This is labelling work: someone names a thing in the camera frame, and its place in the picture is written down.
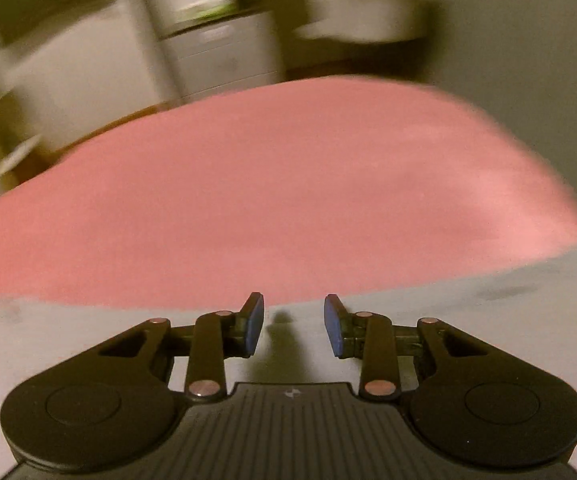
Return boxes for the white drawer cabinet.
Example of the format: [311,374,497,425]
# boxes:
[158,7,291,101]

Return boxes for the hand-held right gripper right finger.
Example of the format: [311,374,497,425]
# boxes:
[323,294,484,401]

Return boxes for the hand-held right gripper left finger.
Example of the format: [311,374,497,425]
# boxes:
[97,291,265,402]

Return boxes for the grey pants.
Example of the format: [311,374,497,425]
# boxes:
[0,235,577,480]

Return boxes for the pink ribbed blanket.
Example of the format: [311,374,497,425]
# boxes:
[0,76,577,311]

